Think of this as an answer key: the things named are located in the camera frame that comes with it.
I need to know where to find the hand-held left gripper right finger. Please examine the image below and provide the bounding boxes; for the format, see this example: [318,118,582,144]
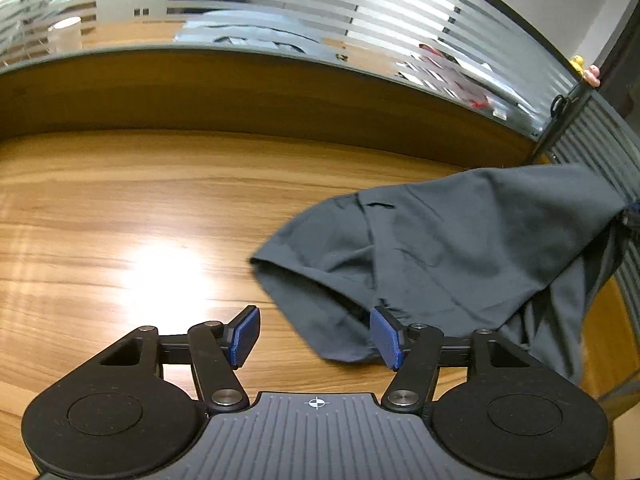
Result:
[370,305,543,416]

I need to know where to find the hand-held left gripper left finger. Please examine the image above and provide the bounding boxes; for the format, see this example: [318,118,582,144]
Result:
[97,305,262,416]

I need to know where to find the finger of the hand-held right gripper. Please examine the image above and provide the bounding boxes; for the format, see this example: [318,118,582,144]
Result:
[621,200,640,242]

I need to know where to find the grey pants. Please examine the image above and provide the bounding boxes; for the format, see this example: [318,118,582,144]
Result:
[249,162,628,386]

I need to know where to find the grey striped side partition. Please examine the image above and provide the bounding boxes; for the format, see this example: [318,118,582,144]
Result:
[546,94,640,321]

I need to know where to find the wooden desk back panel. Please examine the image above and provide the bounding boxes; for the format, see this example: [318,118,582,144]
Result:
[0,47,547,167]

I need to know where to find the frosted striped glass partition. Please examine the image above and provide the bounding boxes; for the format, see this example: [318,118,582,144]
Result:
[0,0,587,147]

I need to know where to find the dark partition post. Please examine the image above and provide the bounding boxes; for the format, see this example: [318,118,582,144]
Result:
[534,77,601,165]

